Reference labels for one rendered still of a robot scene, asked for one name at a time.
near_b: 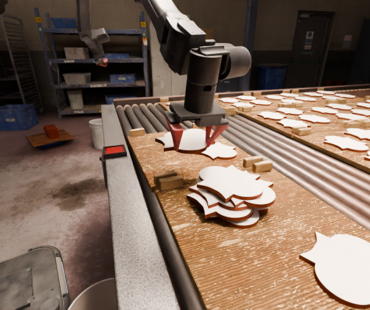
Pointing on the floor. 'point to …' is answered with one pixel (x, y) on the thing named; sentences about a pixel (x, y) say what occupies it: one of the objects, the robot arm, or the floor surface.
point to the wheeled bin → (271, 75)
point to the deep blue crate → (15, 117)
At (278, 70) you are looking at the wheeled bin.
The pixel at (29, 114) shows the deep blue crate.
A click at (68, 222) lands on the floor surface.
